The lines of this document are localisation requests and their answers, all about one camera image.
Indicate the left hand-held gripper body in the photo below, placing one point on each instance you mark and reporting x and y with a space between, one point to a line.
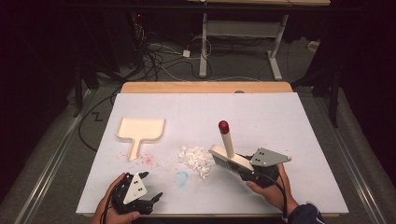
134 189

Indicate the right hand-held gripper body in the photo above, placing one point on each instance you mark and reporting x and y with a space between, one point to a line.
267 158

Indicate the cream hand brush red tip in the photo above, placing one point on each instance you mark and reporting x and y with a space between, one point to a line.
228 143

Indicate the cream plastic dustpan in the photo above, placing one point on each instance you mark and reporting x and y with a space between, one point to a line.
140 129

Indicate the pile of white paper scraps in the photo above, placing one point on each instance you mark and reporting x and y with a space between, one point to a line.
194 158

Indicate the person's right hand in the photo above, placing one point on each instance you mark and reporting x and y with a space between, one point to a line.
277 194

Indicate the person's left hand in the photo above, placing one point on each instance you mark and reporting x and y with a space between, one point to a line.
104 213

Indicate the white board sheet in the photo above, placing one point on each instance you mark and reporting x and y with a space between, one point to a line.
218 118

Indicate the person's dark blue sleeve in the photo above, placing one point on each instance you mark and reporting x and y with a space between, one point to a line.
306 214

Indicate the black metal stand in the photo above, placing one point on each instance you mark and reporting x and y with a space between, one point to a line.
333 102
77 93

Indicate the wooden table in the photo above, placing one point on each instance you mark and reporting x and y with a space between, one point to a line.
186 87

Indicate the white power adapter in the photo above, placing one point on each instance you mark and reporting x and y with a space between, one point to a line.
186 53

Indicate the metal floor rail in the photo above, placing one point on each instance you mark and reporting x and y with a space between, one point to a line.
53 161
355 174

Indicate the white metal desk frame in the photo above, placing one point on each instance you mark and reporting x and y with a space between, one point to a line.
204 46

